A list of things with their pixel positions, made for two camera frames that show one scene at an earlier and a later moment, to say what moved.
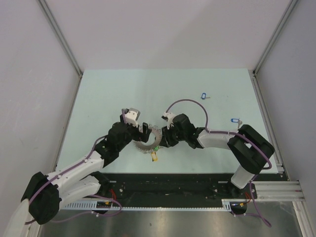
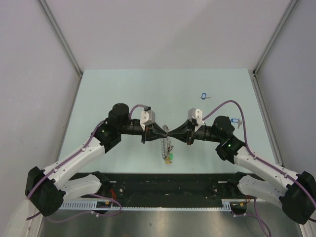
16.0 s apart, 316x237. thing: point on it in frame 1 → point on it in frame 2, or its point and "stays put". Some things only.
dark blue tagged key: x=203 y=96 stays put
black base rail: x=126 y=187 stays put
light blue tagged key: x=240 y=122 stays put
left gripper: x=139 y=136 → x=151 y=132
